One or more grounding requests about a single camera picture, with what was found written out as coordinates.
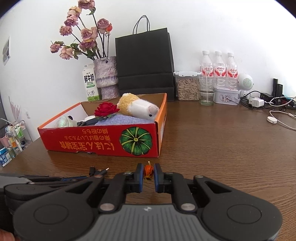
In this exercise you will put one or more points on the blue paper packages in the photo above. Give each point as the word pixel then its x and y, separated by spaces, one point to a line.
pixel 5 157

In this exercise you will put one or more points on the yellow white plush toy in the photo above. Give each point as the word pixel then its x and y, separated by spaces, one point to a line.
pixel 131 105

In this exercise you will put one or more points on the seed storage jar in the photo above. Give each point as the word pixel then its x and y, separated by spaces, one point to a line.
pixel 187 85

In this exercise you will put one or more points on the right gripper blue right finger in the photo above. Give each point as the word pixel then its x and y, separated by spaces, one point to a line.
pixel 159 180

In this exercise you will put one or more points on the water bottle right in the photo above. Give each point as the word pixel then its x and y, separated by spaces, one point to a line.
pixel 232 71

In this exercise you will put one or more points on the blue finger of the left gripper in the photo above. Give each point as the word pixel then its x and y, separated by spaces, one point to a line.
pixel 74 178

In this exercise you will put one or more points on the metal wire rack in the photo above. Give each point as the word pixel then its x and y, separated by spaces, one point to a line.
pixel 18 135

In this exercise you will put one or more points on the milk carton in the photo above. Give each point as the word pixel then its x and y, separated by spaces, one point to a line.
pixel 91 88

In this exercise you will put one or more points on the water bottle left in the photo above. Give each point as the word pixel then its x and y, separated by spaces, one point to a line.
pixel 207 70

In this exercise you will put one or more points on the water bottle middle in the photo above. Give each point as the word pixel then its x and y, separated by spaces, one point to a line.
pixel 220 70

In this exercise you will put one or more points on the purple fabric pouch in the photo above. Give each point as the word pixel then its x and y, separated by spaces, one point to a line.
pixel 119 119

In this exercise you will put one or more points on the person hand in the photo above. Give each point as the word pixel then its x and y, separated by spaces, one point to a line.
pixel 6 236

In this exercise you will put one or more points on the white charging cable puck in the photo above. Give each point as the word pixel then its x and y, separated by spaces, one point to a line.
pixel 275 118

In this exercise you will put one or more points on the purple ceramic vase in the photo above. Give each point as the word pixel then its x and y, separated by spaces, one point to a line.
pixel 106 77

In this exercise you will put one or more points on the red rose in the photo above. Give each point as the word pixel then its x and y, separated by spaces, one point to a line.
pixel 106 109

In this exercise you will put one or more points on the black paper bag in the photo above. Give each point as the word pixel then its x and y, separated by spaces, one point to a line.
pixel 145 62

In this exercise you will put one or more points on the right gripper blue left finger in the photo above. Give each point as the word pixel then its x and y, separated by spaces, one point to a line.
pixel 138 178

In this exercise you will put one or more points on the white power adapter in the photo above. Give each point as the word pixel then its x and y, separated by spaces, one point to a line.
pixel 256 102

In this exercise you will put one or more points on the navy zip pouch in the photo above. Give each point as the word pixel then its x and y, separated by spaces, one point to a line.
pixel 90 122

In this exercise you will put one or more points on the plastic bag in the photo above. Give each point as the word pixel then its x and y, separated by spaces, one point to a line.
pixel 65 121

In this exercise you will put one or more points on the drinking glass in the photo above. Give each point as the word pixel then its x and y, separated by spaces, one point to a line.
pixel 207 92

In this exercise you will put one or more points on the red cardboard box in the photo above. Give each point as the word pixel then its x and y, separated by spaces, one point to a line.
pixel 128 140

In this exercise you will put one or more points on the white tin box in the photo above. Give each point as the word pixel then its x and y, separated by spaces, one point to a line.
pixel 227 96

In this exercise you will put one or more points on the small orange dried flower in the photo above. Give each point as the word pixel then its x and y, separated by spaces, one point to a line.
pixel 148 171

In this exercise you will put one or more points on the dried pink roses bouquet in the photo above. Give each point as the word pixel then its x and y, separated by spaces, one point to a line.
pixel 92 42

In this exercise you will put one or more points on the water bottle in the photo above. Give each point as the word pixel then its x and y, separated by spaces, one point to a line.
pixel 220 70
pixel 207 70
pixel 232 71

